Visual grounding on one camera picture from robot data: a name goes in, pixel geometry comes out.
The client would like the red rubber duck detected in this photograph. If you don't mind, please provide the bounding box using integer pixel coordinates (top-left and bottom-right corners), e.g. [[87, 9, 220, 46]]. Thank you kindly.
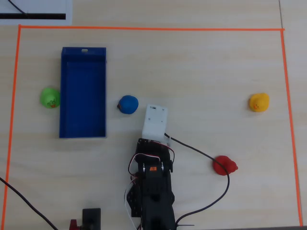
[[213, 155, 238, 177]]

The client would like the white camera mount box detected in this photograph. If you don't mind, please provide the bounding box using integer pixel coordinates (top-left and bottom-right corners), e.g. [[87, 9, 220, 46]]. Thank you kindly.
[[142, 103, 173, 147]]

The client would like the green rubber duck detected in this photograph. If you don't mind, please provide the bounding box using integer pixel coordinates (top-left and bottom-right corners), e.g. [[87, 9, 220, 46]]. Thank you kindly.
[[39, 87, 60, 109]]

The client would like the yellow rubber duck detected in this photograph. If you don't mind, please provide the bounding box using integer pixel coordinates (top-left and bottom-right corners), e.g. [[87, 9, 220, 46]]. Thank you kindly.
[[248, 92, 270, 113]]

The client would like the thin black cable on paper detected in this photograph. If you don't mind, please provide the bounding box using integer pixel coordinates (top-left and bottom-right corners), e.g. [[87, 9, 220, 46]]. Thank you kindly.
[[8, 0, 29, 16]]

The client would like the black table clamp stand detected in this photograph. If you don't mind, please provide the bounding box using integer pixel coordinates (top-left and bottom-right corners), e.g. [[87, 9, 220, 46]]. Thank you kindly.
[[82, 208, 101, 230]]

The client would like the black camera cable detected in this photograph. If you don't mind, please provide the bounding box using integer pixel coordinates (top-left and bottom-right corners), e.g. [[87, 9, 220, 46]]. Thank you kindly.
[[164, 133, 230, 224]]

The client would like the long black cable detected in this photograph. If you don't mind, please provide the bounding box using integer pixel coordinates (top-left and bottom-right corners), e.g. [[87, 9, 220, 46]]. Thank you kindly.
[[0, 176, 59, 230]]

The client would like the blue plastic box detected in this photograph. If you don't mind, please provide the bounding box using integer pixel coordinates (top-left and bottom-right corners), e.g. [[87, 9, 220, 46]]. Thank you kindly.
[[59, 46, 107, 139]]

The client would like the orange tape strip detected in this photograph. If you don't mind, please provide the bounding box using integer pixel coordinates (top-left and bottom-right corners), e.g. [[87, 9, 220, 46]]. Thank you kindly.
[[1, 25, 22, 230], [18, 24, 285, 32], [280, 29, 303, 227]]

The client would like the blue rubber duck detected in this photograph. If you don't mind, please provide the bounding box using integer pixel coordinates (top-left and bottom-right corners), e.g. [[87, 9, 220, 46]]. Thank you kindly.
[[117, 95, 139, 115]]

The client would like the white paper with black bar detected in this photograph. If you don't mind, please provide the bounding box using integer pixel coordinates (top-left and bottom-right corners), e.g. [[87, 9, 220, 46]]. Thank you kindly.
[[0, 0, 72, 25]]

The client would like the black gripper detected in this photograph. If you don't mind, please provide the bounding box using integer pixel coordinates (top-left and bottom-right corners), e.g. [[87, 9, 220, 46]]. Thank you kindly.
[[136, 138, 175, 168]]

